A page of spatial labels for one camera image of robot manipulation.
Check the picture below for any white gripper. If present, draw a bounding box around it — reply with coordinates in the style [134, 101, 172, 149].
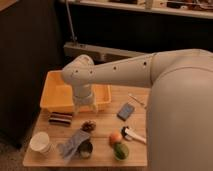
[72, 84, 98, 115]

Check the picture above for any orange pepper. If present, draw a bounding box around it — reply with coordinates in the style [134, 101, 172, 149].
[109, 131, 122, 145]

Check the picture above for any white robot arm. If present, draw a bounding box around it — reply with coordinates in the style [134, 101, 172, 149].
[62, 49, 213, 171]

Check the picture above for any yellow plastic tray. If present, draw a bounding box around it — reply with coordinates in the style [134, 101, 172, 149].
[40, 70, 111, 113]

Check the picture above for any brown pine cone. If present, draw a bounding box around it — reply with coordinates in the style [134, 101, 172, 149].
[81, 121, 96, 133]

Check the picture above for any dark striped block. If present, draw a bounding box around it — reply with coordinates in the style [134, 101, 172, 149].
[48, 112, 72, 126]

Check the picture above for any dark blue sponge block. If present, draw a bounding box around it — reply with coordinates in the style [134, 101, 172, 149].
[117, 103, 135, 121]

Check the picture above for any small metal cup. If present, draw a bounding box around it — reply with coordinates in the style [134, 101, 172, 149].
[78, 140, 93, 158]

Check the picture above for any thin white stick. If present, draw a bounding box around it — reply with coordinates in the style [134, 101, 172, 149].
[128, 93, 146, 108]

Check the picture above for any grey blue cloth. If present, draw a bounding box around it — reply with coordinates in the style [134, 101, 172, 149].
[57, 129, 90, 161]

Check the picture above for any white paper cup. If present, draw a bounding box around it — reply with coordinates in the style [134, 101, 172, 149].
[29, 132, 51, 154]

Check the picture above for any green round vegetable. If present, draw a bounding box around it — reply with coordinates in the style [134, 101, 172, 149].
[113, 143, 129, 160]

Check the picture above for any grey vertical pole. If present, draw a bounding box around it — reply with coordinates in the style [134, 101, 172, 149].
[65, 0, 77, 44]

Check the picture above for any grey metal bench rail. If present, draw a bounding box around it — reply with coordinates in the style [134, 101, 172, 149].
[64, 42, 142, 62]

